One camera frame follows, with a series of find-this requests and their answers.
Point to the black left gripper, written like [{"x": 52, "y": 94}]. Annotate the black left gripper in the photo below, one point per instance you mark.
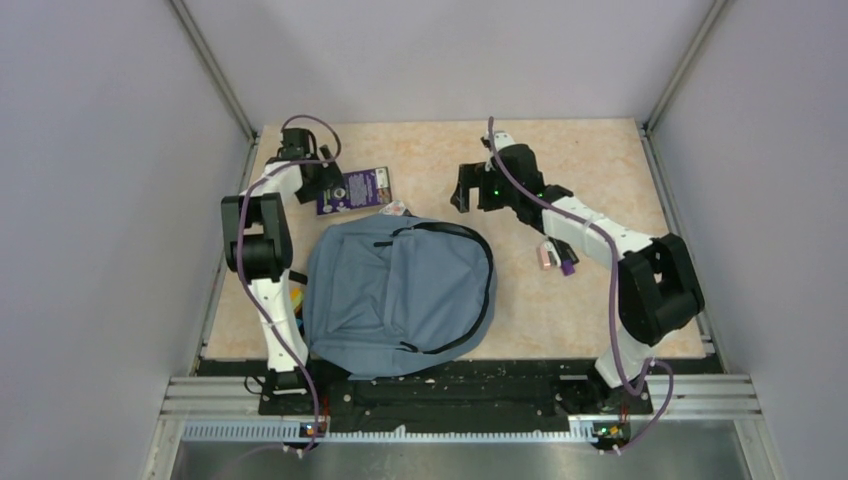
[{"x": 331, "y": 176}]

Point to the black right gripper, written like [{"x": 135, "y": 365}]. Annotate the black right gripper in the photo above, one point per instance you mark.
[{"x": 475, "y": 176}]

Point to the purple cover book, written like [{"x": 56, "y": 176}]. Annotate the purple cover book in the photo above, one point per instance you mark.
[{"x": 358, "y": 190}]

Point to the blue grey backpack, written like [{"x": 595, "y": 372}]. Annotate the blue grey backpack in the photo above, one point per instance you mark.
[{"x": 394, "y": 295}]

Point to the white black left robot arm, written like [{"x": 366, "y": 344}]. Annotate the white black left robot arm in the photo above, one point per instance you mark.
[{"x": 259, "y": 249}]

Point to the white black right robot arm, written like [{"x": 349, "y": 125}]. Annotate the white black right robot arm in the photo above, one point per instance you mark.
[{"x": 654, "y": 289}]

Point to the floral patterned small item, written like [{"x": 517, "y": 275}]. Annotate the floral patterned small item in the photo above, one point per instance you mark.
[{"x": 395, "y": 208}]

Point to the colourful puzzle cube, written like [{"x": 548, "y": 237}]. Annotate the colourful puzzle cube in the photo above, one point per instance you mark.
[{"x": 296, "y": 299}]

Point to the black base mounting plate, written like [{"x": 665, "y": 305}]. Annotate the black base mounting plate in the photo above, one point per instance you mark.
[{"x": 465, "y": 396}]

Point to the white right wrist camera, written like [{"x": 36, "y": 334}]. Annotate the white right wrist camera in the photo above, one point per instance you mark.
[{"x": 499, "y": 140}]

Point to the aluminium front rail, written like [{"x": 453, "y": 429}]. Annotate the aluminium front rail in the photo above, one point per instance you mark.
[{"x": 217, "y": 409}]

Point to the metal frame rail left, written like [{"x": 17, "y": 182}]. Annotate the metal frame rail left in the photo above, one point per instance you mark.
[{"x": 165, "y": 453}]

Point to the metal frame rail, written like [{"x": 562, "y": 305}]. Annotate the metal frame rail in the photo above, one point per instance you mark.
[
  {"x": 663, "y": 136},
  {"x": 165, "y": 453}
]

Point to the metal frame rail right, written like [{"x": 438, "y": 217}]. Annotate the metal frame rail right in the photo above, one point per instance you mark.
[{"x": 663, "y": 136}]

